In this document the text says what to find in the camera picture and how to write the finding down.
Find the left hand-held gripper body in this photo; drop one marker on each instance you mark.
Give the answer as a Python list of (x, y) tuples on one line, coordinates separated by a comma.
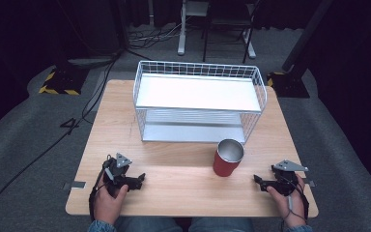
[(119, 172)]

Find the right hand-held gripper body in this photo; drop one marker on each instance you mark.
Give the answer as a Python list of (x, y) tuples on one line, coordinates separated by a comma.
[(286, 180)]

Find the person's right hand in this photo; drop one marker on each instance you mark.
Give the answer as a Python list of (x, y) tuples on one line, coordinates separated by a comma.
[(288, 206)]

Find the person's left hand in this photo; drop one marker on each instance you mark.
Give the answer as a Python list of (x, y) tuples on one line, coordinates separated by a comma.
[(107, 202)]

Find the gray tape strip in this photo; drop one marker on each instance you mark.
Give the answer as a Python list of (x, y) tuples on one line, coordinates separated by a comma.
[(77, 185), (309, 182)]

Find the red cup with metal inside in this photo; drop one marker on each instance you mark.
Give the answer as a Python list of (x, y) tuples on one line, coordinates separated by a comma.
[(227, 159)]

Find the person's left leg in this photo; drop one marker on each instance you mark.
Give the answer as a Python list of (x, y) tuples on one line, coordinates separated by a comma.
[(148, 225)]

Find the person's leg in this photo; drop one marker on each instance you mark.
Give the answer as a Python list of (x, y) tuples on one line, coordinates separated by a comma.
[(148, 225), (220, 225)]

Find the person's right leg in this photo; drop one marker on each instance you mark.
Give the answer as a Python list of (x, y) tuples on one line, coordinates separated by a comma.
[(220, 225)]

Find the black stand with striped base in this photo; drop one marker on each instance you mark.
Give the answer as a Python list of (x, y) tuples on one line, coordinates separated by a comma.
[(65, 80), (291, 84)]

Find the black metal chair frame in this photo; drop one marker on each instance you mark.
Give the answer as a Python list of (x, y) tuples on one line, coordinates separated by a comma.
[(206, 35)]

